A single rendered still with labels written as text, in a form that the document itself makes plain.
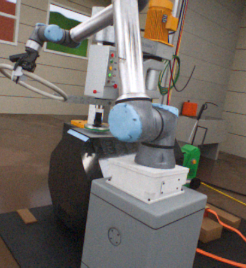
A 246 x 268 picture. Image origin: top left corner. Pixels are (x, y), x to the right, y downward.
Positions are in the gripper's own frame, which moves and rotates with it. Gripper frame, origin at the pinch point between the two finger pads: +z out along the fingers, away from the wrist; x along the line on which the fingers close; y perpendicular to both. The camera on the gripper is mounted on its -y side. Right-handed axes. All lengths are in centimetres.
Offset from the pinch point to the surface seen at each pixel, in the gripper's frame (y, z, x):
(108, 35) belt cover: 25, -68, 50
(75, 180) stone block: 40, 45, 72
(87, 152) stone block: 43, 22, 62
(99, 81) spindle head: 29, -35, 62
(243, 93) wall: 229, -254, 504
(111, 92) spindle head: 40, -31, 70
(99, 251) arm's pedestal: 85, 63, -15
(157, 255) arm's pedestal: 107, 51, -31
